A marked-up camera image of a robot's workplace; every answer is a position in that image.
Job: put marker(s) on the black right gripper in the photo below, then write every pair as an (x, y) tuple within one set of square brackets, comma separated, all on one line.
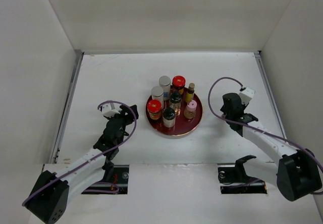
[(223, 110)]

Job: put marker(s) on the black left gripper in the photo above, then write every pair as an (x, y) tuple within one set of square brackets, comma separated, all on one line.
[(129, 116)]

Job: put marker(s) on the red cap chili jar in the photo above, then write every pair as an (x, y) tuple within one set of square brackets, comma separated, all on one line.
[(154, 109)]

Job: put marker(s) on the silver cap shaker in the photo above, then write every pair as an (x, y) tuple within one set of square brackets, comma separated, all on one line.
[(157, 93), (165, 84)]

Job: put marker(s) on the white powder glass jar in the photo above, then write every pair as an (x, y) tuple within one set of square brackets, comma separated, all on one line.
[(169, 117)]

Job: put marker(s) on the pink lid seasoning jar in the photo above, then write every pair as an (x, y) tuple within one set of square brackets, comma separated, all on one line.
[(190, 110)]

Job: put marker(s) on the yellow label oil bottle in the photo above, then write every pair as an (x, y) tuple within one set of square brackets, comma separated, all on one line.
[(190, 93)]

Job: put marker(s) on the black lid spice jar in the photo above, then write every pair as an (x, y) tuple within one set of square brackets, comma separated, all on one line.
[(175, 102)]

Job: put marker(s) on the red cap sauce jar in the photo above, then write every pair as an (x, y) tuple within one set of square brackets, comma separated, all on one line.
[(178, 84)]

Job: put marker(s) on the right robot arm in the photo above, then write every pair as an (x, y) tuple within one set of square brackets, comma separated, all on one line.
[(294, 170)]

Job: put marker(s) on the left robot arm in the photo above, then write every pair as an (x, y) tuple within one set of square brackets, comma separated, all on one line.
[(52, 192)]

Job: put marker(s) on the red round tray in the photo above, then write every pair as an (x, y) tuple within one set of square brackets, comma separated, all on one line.
[(182, 125)]

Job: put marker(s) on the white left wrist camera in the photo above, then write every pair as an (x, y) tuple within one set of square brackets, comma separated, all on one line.
[(108, 109)]

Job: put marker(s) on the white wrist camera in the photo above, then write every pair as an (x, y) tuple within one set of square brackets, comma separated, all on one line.
[(108, 109), (246, 94)]

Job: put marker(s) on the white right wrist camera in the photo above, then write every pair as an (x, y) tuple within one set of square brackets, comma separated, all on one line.
[(246, 94)]

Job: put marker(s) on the aluminium table edge rail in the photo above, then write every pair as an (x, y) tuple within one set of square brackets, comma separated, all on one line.
[(60, 134)]

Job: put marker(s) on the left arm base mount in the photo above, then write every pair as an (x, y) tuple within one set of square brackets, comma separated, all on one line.
[(114, 182)]

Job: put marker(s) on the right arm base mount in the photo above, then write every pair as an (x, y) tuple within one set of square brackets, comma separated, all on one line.
[(234, 180)]

